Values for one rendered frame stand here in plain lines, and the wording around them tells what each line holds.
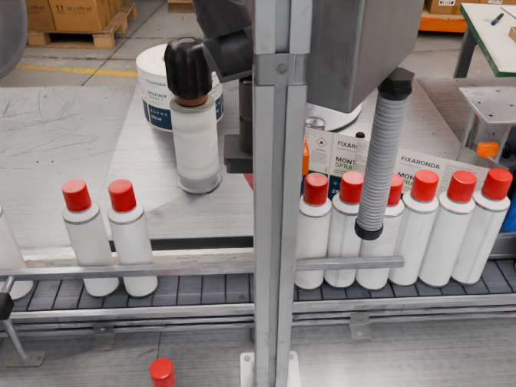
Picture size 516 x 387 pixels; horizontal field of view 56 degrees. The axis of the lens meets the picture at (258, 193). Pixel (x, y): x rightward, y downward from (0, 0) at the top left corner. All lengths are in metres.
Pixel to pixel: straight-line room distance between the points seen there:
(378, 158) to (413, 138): 0.68
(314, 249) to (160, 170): 0.45
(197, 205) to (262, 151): 0.53
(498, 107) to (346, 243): 0.30
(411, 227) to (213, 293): 0.32
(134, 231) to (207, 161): 0.29
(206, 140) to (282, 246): 0.44
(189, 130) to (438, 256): 0.48
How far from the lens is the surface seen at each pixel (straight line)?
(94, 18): 4.12
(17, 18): 0.22
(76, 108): 1.48
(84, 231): 0.73
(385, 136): 0.52
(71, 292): 0.85
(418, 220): 0.74
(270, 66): 0.41
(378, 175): 0.55
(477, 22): 2.31
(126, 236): 0.72
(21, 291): 0.86
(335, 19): 0.40
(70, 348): 0.85
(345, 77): 0.41
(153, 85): 1.16
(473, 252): 0.82
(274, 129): 0.44
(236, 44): 0.62
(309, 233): 0.71
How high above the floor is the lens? 1.49
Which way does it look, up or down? 38 degrees down
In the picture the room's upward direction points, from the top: straight up
